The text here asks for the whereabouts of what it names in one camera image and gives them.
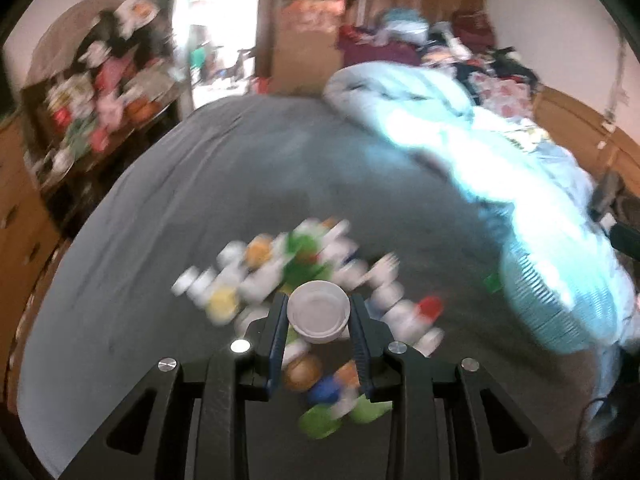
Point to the large white jar lid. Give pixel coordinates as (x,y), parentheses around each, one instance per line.
(318,310)

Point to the cluttered dark side table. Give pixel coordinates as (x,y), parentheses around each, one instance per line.
(110,90)

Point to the cardboard box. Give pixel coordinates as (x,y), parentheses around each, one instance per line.
(305,35)

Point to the light blue quilt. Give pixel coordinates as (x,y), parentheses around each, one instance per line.
(430,105)

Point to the arched patterned board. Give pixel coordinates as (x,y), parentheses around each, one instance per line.
(60,35)

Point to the heap of clothes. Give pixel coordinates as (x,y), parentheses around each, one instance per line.
(450,45)

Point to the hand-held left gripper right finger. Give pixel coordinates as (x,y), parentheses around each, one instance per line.
(361,340)

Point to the single green bottle cap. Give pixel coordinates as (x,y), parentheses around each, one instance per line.
(492,282)

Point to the pile of plastic bottle caps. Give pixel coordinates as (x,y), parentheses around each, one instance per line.
(260,270)

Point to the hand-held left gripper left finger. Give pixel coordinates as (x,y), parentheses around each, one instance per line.
(277,340)

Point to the light blue laundry basket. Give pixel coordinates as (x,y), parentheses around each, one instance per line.
(545,290)

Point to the wooden headboard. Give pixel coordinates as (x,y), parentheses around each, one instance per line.
(570,125)

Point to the wooden dresser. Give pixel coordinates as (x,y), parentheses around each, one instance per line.
(20,220)

